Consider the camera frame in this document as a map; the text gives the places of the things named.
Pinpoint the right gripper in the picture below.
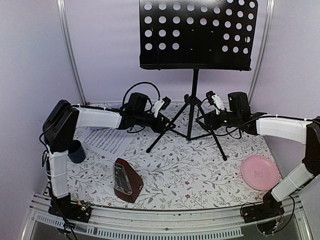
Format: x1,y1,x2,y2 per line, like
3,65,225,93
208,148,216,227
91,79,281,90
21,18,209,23
196,109,241,131

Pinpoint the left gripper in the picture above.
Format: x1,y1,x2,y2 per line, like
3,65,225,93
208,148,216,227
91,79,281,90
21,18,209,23
135,111,176,133

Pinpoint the black music stand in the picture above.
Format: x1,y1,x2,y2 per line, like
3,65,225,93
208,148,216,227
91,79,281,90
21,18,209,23
138,0,259,161

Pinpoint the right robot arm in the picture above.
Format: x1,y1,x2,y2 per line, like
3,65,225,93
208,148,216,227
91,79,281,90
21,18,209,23
196,91,320,218

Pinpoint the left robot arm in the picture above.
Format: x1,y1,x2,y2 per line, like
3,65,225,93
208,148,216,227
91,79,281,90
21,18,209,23
42,97,171,217

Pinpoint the floral table mat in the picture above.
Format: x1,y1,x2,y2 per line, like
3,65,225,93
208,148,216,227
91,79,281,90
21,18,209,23
66,112,273,211

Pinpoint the white sheet music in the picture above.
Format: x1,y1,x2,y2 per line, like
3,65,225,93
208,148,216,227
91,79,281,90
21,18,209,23
74,127,136,157

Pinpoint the brown metronome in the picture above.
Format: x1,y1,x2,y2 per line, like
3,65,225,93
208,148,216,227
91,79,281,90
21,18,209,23
113,158,144,203

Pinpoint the pink plate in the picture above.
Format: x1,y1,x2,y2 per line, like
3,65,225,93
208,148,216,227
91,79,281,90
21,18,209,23
240,155,280,191

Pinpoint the dark blue mug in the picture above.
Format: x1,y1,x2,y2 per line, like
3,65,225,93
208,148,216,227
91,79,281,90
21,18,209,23
67,140,86,164

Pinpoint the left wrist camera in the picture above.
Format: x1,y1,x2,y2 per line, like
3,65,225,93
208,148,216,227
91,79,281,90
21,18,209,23
151,97,171,118

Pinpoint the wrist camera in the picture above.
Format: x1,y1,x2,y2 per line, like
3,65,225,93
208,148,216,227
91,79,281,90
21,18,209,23
151,97,171,118
205,90,225,115

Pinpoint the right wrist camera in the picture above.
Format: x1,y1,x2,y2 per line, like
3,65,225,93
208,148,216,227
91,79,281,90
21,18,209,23
205,90,225,115

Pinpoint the right aluminium frame post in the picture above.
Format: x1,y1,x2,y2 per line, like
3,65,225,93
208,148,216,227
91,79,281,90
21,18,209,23
248,0,275,104

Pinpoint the aluminium frame post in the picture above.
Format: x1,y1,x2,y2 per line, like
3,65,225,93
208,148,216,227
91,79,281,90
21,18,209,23
56,0,87,105
248,0,275,104

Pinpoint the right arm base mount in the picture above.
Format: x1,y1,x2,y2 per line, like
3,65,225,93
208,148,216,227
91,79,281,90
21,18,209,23
240,200,285,235

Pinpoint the front aluminium rail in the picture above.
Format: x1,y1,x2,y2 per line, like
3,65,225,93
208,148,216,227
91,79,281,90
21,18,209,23
21,194,315,240

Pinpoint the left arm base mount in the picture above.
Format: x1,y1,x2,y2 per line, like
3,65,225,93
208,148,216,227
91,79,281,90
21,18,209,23
48,198,92,223

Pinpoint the left aluminium frame post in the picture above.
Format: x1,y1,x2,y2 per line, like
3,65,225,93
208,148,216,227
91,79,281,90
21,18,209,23
56,0,87,105

